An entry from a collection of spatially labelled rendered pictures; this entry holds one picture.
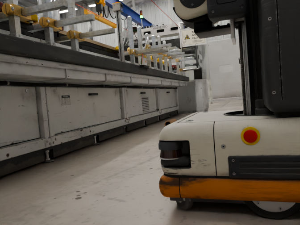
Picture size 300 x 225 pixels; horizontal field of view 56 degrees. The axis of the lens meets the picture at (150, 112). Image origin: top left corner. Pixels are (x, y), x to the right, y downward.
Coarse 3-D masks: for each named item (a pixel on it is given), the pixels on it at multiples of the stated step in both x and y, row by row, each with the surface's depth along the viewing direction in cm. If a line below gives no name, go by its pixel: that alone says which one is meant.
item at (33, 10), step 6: (60, 0) 128; (66, 0) 130; (36, 6) 133; (42, 6) 132; (48, 6) 131; (54, 6) 130; (60, 6) 129; (66, 6) 129; (24, 12) 135; (30, 12) 134; (36, 12) 134; (42, 12) 135; (0, 18) 140; (6, 18) 139
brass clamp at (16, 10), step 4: (4, 4) 130; (8, 4) 129; (12, 4) 131; (4, 8) 130; (8, 8) 129; (12, 8) 130; (16, 8) 133; (20, 8) 135; (4, 12) 130; (8, 12) 130; (12, 12) 131; (16, 12) 132; (20, 12) 135; (20, 16) 135; (24, 16) 137; (28, 16) 140; (20, 20) 141; (24, 20) 141; (28, 20) 142
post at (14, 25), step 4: (8, 0) 132; (12, 0) 132; (16, 0) 134; (16, 4) 134; (8, 16) 133; (12, 16) 132; (16, 16) 133; (12, 20) 132; (16, 20) 133; (12, 24) 133; (16, 24) 133; (20, 24) 135; (12, 28) 133; (16, 28) 133; (20, 28) 135; (12, 32) 133; (16, 32) 133; (20, 32) 135
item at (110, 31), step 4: (108, 28) 176; (112, 28) 175; (88, 32) 181; (92, 32) 180; (96, 32) 179; (100, 32) 178; (104, 32) 177; (108, 32) 176; (112, 32) 176; (64, 36) 187; (80, 36) 183; (84, 36) 182; (88, 36) 181; (92, 36) 182; (56, 40) 189; (60, 40) 188; (64, 40) 187; (68, 40) 188
